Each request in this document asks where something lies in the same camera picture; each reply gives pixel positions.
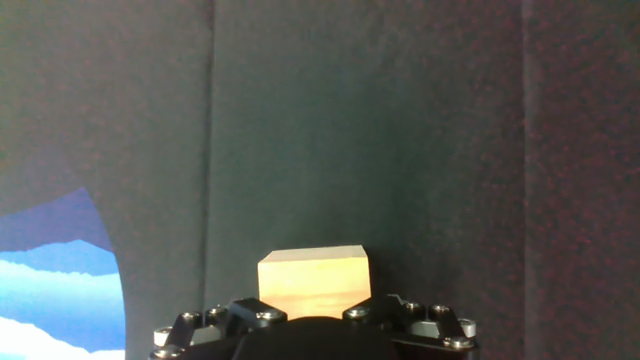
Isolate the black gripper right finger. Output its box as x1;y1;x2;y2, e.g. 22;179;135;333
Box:
342;294;479;360

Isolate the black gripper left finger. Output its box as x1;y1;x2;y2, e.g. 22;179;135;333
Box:
149;297;289;360

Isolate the small wooden block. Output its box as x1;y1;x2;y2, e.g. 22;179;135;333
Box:
257;244;372;321

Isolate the black cloth with blue print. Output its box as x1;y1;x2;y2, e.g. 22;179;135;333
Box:
0;0;640;360

